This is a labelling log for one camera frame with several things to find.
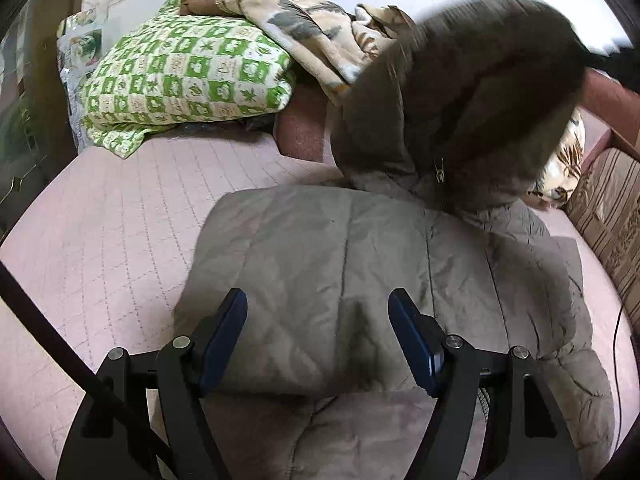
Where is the grey quilted hooded down jacket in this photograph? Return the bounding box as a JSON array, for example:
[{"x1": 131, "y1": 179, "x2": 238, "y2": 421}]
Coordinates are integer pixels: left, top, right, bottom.
[{"x1": 175, "y1": 0, "x2": 615, "y2": 479}]

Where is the maroon sofa armrest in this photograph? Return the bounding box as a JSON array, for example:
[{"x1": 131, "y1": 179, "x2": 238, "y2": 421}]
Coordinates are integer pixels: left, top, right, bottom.
[{"x1": 578, "y1": 68, "x2": 639, "y2": 172}]

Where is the striped brown sofa cushion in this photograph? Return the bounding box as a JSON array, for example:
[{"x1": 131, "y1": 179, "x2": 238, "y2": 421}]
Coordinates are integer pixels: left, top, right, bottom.
[{"x1": 565, "y1": 148, "x2": 640, "y2": 333}]

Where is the pink quilted bed mattress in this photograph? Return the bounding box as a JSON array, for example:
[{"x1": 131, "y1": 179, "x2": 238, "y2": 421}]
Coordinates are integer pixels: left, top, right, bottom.
[{"x1": 1, "y1": 130, "x2": 639, "y2": 479}]

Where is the beige leaf print blanket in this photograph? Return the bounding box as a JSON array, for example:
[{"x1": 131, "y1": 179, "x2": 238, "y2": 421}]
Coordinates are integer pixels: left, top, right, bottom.
[{"x1": 217, "y1": 0, "x2": 585, "y2": 211}]

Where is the green white patterned pillow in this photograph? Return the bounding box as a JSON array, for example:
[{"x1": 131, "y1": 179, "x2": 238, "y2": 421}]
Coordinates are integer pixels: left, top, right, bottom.
[{"x1": 80, "y1": 0, "x2": 295, "y2": 158}]

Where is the clear plastic bag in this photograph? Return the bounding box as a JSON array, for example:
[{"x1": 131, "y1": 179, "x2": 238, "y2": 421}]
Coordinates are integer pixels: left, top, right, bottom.
[{"x1": 56, "y1": 8, "x2": 106, "y2": 153}]

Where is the wooden stained glass door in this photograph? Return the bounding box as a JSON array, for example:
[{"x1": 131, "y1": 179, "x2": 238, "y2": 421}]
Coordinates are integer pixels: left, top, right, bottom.
[{"x1": 1, "y1": 0, "x2": 81, "y2": 236}]

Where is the black cable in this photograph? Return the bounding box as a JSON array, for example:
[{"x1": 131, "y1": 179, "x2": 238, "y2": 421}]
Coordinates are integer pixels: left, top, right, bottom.
[{"x1": 0, "y1": 261, "x2": 174, "y2": 466}]

